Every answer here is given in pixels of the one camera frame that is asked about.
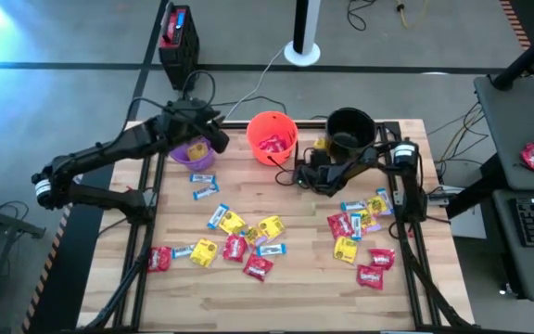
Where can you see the black plastic bucket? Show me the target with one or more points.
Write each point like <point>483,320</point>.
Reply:
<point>357,121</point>

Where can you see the orange pumpkin face bucket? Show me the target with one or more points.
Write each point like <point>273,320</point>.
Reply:
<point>260,127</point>

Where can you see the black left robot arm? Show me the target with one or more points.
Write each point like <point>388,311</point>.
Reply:
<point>109,146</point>

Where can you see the yellow Sour Patch packet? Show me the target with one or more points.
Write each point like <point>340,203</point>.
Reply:
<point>319,144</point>
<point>377,205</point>
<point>254,237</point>
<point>370,222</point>
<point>346,249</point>
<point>197,150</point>
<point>204,252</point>
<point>271,227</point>
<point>233,222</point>

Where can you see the purple plastic bucket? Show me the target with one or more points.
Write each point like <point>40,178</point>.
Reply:
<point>202,163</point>

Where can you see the grey low desk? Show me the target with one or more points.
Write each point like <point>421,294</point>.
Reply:
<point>526,271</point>

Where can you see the white base floor stand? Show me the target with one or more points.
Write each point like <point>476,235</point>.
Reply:
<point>302,55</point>

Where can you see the small blue item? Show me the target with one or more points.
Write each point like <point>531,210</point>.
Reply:
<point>180,19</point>

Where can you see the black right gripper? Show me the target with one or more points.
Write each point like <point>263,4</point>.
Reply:
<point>326,178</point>

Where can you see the white blue Hershey's bar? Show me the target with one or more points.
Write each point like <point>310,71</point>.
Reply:
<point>202,178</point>
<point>217,216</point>
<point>353,205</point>
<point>206,191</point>
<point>356,226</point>
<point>183,251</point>
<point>271,249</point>

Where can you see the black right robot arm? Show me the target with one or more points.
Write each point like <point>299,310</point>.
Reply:
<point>355,164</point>

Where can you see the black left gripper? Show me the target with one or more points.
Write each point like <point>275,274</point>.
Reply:
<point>193,119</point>

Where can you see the grey side desk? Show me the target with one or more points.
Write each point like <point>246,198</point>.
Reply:
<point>512,139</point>

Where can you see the red box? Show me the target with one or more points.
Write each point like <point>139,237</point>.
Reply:
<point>170,31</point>

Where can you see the black hazard striped platform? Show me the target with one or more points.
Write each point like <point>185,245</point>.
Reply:
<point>72,269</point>

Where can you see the blue white marker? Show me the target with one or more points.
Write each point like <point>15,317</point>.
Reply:
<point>385,200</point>

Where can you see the silver frame bracket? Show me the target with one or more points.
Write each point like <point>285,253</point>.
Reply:
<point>397,198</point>

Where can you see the grey clamp box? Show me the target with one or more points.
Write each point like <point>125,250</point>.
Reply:
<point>443,196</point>

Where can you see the black floor stand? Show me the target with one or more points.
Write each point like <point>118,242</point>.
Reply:
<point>7,222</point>

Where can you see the black and red toolbox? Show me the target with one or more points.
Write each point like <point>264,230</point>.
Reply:
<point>183,60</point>

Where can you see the black slanted pole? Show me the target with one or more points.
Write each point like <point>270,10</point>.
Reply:
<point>522,65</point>

